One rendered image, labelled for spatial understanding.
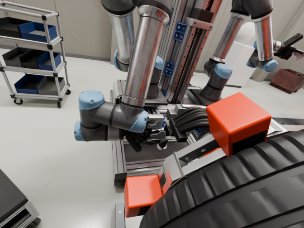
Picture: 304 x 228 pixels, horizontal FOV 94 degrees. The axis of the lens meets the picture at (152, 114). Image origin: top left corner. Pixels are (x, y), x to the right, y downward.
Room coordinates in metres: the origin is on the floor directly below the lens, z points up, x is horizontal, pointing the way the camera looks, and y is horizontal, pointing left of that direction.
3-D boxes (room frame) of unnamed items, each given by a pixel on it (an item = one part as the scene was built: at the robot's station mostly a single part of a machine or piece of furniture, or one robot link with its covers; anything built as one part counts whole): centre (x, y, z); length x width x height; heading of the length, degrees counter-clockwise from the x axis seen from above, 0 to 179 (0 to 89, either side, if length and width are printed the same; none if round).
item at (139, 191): (0.18, -0.03, 0.85); 0.09 x 0.08 x 0.07; 110
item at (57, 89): (1.43, 1.43, 0.50); 0.54 x 0.42 x 1.00; 110
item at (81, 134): (0.35, 0.20, 0.85); 0.11 x 0.08 x 0.09; 111
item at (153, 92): (0.81, 0.07, 0.87); 0.15 x 0.15 x 0.10
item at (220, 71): (1.01, -0.38, 0.98); 0.13 x 0.12 x 0.14; 9
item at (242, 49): (4.20, -1.86, 0.74); 0.74 x 0.66 x 1.49; 114
